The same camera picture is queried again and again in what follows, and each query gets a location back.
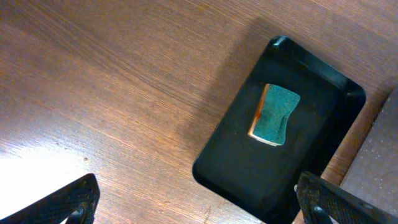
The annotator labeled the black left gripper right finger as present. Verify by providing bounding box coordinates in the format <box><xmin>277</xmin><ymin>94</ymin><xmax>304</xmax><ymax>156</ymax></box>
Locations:
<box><xmin>295</xmin><ymin>171</ymin><xmax>397</xmax><ymax>224</ymax></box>

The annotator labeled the green and pink sponge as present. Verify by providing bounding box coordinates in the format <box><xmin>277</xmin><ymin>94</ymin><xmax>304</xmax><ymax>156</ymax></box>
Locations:
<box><xmin>248</xmin><ymin>83</ymin><xmax>300</xmax><ymax>146</ymax></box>

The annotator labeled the black plastic tray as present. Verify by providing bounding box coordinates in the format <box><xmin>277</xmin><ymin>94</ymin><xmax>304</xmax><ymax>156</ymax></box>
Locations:
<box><xmin>192</xmin><ymin>35</ymin><xmax>366</xmax><ymax>223</ymax></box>

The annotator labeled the brown serving tray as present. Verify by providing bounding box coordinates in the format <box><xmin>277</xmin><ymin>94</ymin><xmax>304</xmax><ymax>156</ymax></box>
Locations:
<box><xmin>340</xmin><ymin>89</ymin><xmax>397</xmax><ymax>216</ymax></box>

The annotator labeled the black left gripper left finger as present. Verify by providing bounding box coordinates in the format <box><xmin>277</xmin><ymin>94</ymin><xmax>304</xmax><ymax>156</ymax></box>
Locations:
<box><xmin>1</xmin><ymin>173</ymin><xmax>100</xmax><ymax>224</ymax></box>

